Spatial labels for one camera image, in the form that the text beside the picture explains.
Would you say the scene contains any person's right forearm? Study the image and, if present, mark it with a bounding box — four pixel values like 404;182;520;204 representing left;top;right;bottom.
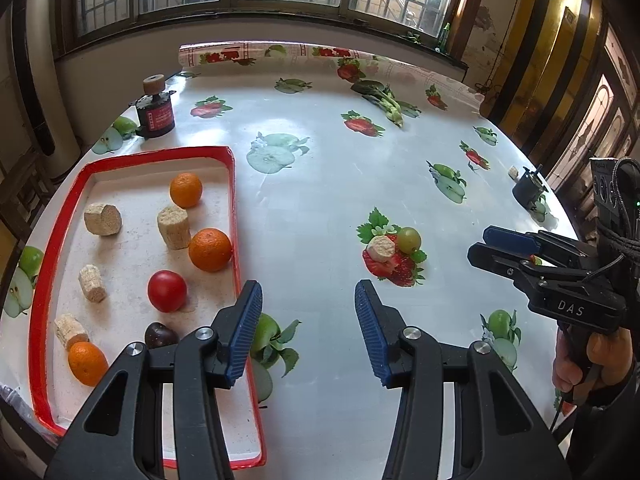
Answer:
562;360;640;480

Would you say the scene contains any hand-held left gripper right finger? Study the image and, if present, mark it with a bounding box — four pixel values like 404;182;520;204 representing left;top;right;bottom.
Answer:
354;279;571;480

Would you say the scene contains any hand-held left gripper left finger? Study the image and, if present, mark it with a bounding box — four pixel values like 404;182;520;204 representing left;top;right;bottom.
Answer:
44;280;264;480

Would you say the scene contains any small black motor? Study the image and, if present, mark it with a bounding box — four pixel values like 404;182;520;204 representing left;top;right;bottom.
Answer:
512;166;550;209

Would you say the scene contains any small beige fibrous disc piece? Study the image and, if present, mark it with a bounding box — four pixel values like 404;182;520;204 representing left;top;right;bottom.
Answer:
366;236;396;263

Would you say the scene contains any red tomato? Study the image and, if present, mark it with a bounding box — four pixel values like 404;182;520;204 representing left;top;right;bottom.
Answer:
147;270;188;313

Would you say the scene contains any black cable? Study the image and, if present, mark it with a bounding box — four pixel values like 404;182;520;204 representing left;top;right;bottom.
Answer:
547;392;576;436

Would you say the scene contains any orange mandarin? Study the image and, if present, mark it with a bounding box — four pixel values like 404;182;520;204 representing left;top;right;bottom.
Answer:
188;228;233;273
68;341;109;387
169;172;204;209

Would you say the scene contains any golden framed door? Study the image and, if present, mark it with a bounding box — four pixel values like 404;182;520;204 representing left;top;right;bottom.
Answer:
487;0;640;211

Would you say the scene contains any person's right hand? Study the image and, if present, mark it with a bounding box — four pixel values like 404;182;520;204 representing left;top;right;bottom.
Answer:
552;329;636;392

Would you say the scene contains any green grape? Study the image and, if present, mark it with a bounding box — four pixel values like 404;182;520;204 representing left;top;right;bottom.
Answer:
396;227;422;254

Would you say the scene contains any dark purple plum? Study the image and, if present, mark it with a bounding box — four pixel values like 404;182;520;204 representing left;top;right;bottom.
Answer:
144;322;179;349

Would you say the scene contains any fruit print tablecloth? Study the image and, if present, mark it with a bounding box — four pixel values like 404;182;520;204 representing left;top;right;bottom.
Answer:
0;42;576;480

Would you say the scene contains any green bok choy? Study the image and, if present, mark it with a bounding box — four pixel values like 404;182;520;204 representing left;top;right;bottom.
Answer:
351;80;407;128

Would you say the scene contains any beige fibrous cylinder piece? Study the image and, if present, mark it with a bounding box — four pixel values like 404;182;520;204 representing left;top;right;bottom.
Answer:
157;205;192;251
54;313;89;351
83;202;123;237
78;264;108;303

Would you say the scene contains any black motor with red label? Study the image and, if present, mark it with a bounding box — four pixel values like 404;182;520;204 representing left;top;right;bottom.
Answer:
129;75;177;139

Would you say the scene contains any wooden chair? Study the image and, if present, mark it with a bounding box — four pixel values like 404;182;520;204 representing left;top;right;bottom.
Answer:
0;155;51;241

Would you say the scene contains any white standing air conditioner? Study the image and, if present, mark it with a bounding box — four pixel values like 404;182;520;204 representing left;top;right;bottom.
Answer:
20;0;83;181

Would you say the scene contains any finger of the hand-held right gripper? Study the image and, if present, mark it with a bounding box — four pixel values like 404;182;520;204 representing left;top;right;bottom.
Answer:
483;225;599;269
468;242;539;284

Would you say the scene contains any red rimmed white tray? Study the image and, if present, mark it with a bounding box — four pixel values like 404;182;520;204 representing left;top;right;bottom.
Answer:
28;146;267;470

